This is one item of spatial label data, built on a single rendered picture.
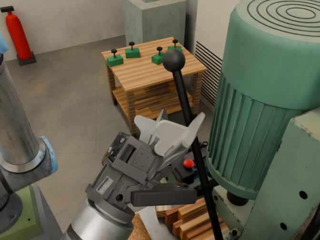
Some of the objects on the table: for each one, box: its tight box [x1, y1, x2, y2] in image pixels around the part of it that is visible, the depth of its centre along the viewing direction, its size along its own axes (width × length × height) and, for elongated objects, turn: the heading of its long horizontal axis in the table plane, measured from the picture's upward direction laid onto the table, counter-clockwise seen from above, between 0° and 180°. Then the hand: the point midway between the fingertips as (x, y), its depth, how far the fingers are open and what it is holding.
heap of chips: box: [128, 213, 151, 240], centre depth 73 cm, size 9×14×4 cm, turn 27°
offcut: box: [155, 205, 171, 218], centre depth 80 cm, size 5×4×4 cm
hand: (185, 112), depth 48 cm, fingers open, 14 cm apart
